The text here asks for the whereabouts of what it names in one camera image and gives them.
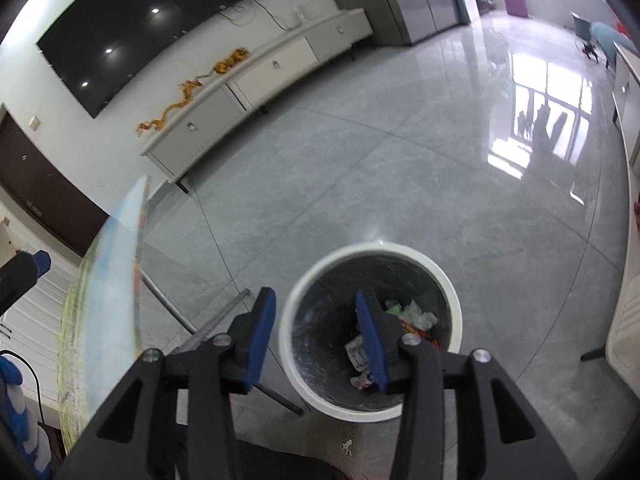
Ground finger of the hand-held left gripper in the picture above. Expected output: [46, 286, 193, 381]
[0, 249, 52, 314]

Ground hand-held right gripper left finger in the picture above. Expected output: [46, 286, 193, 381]
[56, 286, 277, 480]

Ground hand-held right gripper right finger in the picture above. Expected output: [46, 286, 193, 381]
[355, 288, 580, 480]

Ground white round trash bin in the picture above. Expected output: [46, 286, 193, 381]
[277, 241, 464, 424]

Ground printed white wrapper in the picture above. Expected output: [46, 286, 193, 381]
[344, 335, 376, 391]

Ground crumpled white paper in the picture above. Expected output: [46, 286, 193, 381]
[384, 299, 440, 332]

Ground dark brown door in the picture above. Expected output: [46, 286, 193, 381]
[0, 109, 112, 257]

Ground person's blue white clothing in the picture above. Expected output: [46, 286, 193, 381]
[0, 354, 53, 480]

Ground white television cabinet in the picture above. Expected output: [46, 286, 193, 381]
[137, 7, 374, 194]

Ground long golden dragon figurine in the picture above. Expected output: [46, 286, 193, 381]
[136, 77, 204, 137]

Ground white low cabinet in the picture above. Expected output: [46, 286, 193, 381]
[580, 40, 640, 397]

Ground short golden dragon figurine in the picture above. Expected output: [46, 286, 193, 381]
[212, 47, 251, 76]

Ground blue chair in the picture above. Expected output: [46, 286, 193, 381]
[571, 11, 632, 69]

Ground black cable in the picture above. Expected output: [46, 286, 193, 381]
[0, 350, 48, 428]

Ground black wall television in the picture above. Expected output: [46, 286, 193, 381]
[36, 0, 284, 119]

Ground television cables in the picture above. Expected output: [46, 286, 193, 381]
[219, 0, 297, 32]

